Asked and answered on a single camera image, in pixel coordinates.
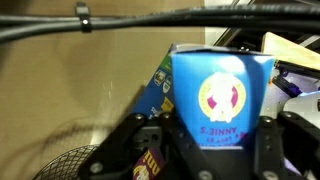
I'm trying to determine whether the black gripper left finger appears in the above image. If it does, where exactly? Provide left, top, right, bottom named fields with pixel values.
left=78, top=113, right=214, bottom=180

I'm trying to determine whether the wooden board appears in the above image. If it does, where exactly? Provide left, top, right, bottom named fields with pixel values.
left=261, top=32, right=320, bottom=70

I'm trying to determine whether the black wire mesh basket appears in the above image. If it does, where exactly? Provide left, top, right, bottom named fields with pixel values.
left=32, top=145, right=98, bottom=180

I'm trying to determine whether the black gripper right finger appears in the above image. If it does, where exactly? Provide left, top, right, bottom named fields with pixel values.
left=253, top=111, right=320, bottom=180

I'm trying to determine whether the blue cardboard food box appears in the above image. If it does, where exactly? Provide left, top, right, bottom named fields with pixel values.
left=132, top=43, right=275, bottom=149

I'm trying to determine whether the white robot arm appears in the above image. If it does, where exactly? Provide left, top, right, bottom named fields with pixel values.
left=76, top=93, right=320, bottom=180

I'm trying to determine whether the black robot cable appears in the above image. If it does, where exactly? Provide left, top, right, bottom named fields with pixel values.
left=0, top=3, right=320, bottom=44

